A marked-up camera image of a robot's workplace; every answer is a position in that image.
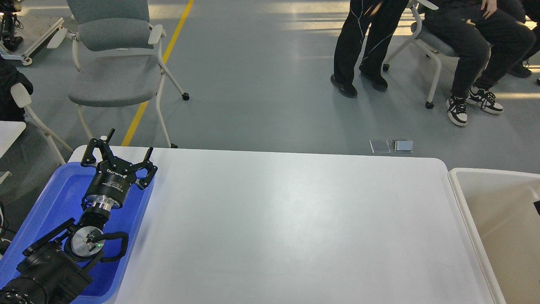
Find white chair left edge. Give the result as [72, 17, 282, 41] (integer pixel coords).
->
[10, 83, 74, 166]

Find left floor socket cover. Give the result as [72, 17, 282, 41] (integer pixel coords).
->
[370, 140, 391, 154]

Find black jacket left edge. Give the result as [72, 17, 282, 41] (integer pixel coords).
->
[0, 58, 34, 122]

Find grey office chair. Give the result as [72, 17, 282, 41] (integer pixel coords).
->
[67, 0, 190, 148]

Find standing person black trousers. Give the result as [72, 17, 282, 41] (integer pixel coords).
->
[330, 0, 408, 98]

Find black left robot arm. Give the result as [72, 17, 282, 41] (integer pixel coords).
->
[1, 130, 158, 304]

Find floor socket cover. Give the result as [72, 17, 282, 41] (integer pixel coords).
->
[392, 140, 413, 154]
[370, 140, 391, 154]

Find white plastic bin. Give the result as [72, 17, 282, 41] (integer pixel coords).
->
[448, 168, 540, 304]

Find right floor socket cover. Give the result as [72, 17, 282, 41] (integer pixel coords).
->
[392, 140, 413, 154]

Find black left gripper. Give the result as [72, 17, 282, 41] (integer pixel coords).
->
[80, 128, 158, 210]

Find seated person black clothes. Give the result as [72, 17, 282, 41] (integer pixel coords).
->
[424, 0, 536, 127]

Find white side table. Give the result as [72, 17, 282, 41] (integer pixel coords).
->
[0, 121, 26, 157]

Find grey chair top right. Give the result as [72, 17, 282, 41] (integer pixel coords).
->
[382, 0, 458, 109]

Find white equipment cart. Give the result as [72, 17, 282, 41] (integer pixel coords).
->
[0, 0, 65, 66]

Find blue plastic tray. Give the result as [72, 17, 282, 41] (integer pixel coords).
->
[0, 162, 154, 304]

